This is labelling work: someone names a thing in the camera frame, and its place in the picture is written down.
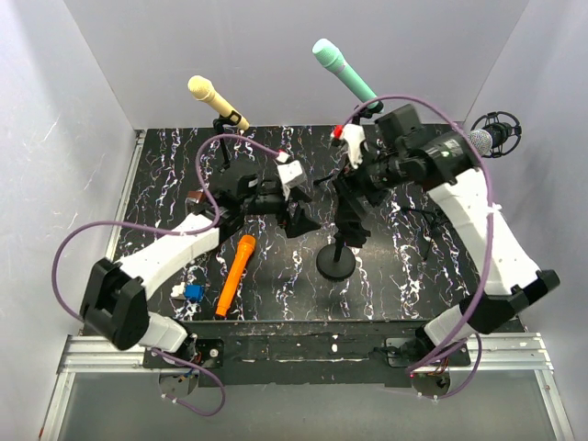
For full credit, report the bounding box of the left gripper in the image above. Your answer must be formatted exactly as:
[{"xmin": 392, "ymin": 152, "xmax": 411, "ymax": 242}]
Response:
[{"xmin": 242, "ymin": 185, "xmax": 322, "ymax": 237}]

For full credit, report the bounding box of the silver mesh studio microphone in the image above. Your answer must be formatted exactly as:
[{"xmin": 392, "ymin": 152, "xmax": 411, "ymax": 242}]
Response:
[{"xmin": 469, "ymin": 129, "xmax": 493, "ymax": 157}]

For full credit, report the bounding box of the round base mic stand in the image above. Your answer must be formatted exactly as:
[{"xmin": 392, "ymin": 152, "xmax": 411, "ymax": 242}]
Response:
[{"xmin": 316, "ymin": 233, "xmax": 356, "ymax": 282}]

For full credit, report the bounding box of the right tripod stand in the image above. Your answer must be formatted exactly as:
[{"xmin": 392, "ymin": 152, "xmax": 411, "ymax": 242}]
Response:
[{"xmin": 470, "ymin": 111, "xmax": 522, "ymax": 159}]

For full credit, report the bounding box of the mint green microphone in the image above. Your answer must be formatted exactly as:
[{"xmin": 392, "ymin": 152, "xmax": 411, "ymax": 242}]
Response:
[{"xmin": 312, "ymin": 38, "xmax": 377, "ymax": 103}]

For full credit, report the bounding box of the purple cable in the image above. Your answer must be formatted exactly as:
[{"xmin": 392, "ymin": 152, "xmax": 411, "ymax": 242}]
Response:
[
  {"xmin": 337, "ymin": 95, "xmax": 497, "ymax": 400},
  {"xmin": 51, "ymin": 134, "xmax": 288, "ymax": 417}
]

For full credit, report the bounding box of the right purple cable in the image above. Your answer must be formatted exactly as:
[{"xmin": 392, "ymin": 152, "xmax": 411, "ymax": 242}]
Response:
[{"xmin": 337, "ymin": 95, "xmax": 497, "ymax": 400}]

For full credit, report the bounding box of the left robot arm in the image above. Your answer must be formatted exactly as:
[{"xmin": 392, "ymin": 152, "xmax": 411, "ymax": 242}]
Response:
[{"xmin": 80, "ymin": 175, "xmax": 321, "ymax": 368}]

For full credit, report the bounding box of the black tripod mic stand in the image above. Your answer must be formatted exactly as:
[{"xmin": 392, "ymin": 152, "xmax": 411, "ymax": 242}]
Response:
[{"xmin": 312, "ymin": 101, "xmax": 384, "ymax": 187}]

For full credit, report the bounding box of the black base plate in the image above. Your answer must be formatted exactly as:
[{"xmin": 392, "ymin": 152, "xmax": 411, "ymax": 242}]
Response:
[{"xmin": 82, "ymin": 319, "xmax": 523, "ymax": 387}]

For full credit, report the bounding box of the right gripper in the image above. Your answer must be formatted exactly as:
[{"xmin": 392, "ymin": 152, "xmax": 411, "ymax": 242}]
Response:
[{"xmin": 331, "ymin": 144, "xmax": 407, "ymax": 223}]

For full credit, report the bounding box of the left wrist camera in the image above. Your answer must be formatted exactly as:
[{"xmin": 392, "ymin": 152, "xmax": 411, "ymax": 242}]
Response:
[{"xmin": 277, "ymin": 160, "xmax": 307, "ymax": 200}]

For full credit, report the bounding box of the orange microphone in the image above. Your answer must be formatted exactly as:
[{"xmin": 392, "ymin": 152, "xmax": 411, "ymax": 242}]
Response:
[{"xmin": 215, "ymin": 234, "xmax": 256, "ymax": 317}]

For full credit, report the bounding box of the cream microphone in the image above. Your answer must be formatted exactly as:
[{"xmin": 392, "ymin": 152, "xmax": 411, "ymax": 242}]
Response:
[{"xmin": 187, "ymin": 75, "xmax": 250, "ymax": 131}]

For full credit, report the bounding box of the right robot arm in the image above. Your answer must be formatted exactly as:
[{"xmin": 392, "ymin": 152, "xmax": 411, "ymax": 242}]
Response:
[{"xmin": 331, "ymin": 105, "xmax": 560, "ymax": 366}]

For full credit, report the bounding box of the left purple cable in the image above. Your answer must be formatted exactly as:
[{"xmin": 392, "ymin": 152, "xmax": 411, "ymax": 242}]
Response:
[{"xmin": 51, "ymin": 134, "xmax": 288, "ymax": 417}]

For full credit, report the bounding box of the blue and white small object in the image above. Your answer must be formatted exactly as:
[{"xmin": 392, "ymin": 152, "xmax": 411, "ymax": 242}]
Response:
[{"xmin": 171, "ymin": 283, "xmax": 204, "ymax": 303}]

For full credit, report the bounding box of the cream mic round stand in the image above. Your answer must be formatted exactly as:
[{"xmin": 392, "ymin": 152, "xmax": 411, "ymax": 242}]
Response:
[{"xmin": 212, "ymin": 110, "xmax": 242, "ymax": 173}]

